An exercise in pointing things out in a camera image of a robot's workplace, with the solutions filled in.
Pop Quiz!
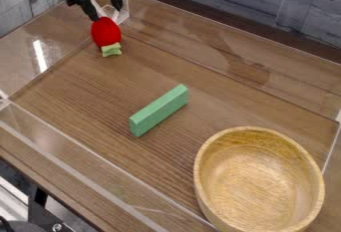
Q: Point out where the red plush strawberry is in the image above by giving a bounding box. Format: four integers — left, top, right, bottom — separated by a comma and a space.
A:
91, 17, 122, 57

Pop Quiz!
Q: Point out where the green rectangular block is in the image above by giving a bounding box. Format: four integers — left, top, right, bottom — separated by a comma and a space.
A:
130, 85, 188, 136

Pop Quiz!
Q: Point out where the wooden bowl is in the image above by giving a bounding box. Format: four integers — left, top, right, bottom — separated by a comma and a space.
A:
192, 126, 325, 232

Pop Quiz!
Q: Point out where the clear acrylic corner bracket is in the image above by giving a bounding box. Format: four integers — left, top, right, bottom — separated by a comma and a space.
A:
91, 0, 130, 25

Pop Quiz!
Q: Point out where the black table leg mount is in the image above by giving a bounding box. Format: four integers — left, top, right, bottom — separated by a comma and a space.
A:
0, 187, 75, 232

